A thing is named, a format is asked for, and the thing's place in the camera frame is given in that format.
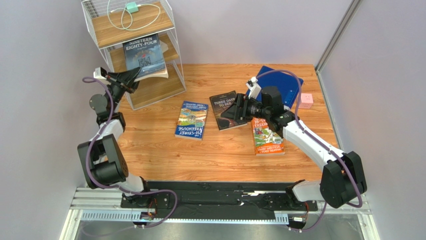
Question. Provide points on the white wire wooden shelf rack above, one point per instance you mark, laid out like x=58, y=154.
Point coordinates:
x=138, y=33

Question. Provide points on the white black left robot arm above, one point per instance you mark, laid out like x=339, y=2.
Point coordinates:
x=102, y=161

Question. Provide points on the blue 91-storey treehouse book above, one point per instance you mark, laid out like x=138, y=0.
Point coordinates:
x=192, y=120

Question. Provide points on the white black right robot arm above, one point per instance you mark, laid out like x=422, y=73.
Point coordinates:
x=342, y=175

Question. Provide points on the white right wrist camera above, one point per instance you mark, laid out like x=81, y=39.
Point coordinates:
x=253, y=88

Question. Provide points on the mint green charger block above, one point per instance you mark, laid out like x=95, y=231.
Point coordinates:
x=132, y=7

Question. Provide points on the pink cube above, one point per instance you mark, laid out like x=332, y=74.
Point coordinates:
x=306, y=101

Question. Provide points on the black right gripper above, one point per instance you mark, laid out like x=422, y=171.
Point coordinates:
x=241, y=108

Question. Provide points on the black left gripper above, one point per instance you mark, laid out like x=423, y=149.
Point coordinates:
x=123, y=78

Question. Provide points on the orange 78-storey treehouse book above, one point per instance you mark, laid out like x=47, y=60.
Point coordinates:
x=266, y=142

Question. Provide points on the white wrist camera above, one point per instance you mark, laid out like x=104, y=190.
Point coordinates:
x=100, y=73
x=253, y=88

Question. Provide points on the nineteen eighty-four book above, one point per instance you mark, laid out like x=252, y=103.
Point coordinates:
x=147, y=53

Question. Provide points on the three days to see book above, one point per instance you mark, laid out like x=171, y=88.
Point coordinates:
x=220, y=103

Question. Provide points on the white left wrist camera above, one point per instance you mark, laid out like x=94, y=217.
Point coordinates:
x=100, y=73

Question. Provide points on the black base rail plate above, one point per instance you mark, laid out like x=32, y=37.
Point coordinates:
x=215, y=200

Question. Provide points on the blue file folder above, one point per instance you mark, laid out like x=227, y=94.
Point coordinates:
x=274, y=83

